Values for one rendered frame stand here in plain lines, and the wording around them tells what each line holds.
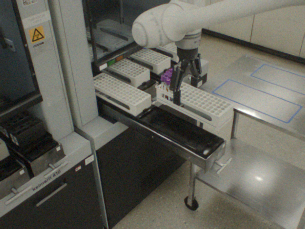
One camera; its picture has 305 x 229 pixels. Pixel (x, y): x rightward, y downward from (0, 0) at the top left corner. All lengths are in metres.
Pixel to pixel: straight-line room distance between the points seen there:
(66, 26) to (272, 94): 0.89
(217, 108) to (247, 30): 2.52
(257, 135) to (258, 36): 1.37
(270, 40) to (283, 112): 2.24
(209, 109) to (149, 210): 0.99
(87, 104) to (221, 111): 0.56
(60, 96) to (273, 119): 0.83
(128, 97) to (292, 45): 2.41
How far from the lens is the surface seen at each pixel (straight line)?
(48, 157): 1.32
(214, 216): 2.08
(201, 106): 1.27
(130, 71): 1.59
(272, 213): 1.79
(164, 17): 1.00
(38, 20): 1.21
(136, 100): 1.39
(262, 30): 3.66
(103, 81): 1.53
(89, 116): 1.49
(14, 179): 1.28
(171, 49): 1.78
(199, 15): 0.96
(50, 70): 1.28
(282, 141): 2.62
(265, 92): 1.57
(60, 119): 1.40
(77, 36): 1.31
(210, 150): 1.24
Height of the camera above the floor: 1.65
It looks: 37 degrees down
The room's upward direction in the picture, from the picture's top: 2 degrees counter-clockwise
